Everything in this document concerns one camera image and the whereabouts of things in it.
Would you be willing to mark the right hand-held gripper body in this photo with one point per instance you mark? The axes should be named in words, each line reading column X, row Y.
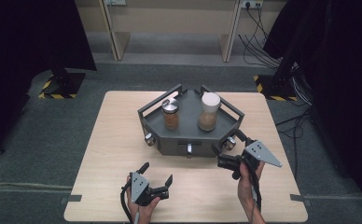
column 258, row 154

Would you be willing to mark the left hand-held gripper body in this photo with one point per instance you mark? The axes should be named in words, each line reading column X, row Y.
column 138, row 187

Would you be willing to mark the grey hexagonal tray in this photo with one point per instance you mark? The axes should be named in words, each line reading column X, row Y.
column 188, row 133

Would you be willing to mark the glass jar with white lid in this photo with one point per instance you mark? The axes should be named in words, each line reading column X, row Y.
column 208, row 113

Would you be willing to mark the glass jar with metal lid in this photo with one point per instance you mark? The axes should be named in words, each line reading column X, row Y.
column 170, row 115

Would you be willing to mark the person's left hand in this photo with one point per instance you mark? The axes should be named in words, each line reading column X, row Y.
column 143, row 213

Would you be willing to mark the person's right hand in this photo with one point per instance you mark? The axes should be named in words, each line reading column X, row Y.
column 247, row 183

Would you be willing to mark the black stand base striped tape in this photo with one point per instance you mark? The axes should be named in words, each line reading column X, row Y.
column 65, row 85
column 274, row 88

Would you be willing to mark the grey floor tape strip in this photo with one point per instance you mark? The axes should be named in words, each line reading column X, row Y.
column 73, row 198
column 299, row 198

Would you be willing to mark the beige wooden desk leg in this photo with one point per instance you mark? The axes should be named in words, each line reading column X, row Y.
column 117, row 37
column 229, row 40

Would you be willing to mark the black curtain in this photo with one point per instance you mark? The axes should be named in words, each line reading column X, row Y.
column 20, row 62
column 344, row 77

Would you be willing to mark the white socket with plugs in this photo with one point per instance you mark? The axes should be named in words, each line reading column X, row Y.
column 252, row 3

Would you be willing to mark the white wall socket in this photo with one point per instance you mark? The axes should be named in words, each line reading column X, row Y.
column 116, row 2

